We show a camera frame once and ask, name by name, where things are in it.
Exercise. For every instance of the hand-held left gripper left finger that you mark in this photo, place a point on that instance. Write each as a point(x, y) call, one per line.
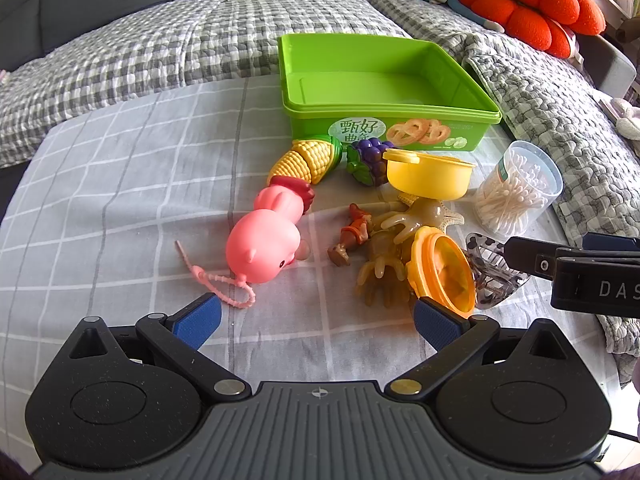
point(197, 317)

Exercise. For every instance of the orange plastic lid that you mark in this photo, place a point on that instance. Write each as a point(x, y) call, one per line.
point(440, 270)

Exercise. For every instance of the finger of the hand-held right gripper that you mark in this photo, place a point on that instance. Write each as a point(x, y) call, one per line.
point(530, 255)
point(612, 242)

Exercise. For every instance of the translucent brown rubber hand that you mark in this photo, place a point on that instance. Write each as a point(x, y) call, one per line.
point(382, 275)
point(400, 222)

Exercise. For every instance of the pink pig toy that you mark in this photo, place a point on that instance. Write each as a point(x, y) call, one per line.
point(260, 240)

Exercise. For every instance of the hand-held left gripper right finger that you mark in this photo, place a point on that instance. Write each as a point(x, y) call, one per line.
point(437, 322)

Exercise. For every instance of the puffy grey checked blanket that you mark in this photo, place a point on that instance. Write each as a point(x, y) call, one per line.
point(550, 105)

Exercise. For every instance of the translucent beige toy starfish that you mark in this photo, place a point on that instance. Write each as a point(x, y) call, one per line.
point(442, 216)

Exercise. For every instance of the spotted clear hair claw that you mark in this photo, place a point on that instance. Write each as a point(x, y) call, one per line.
point(487, 270)

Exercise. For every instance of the clear cotton swab container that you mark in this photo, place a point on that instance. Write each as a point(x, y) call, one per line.
point(515, 195)

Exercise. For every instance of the purple toy grapes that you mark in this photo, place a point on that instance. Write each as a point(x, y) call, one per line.
point(367, 152)

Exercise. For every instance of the green plastic box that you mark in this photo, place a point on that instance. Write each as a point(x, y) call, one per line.
point(375, 60)

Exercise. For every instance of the white pink soft toy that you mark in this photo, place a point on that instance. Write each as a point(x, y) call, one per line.
point(625, 115)

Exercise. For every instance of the yellow toy pot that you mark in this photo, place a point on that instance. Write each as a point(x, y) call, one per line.
point(425, 175)

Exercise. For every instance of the small red brown figurine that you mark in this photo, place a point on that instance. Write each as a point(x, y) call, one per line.
point(352, 232)

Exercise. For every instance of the toy corn cob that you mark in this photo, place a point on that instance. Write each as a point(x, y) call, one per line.
point(300, 162)

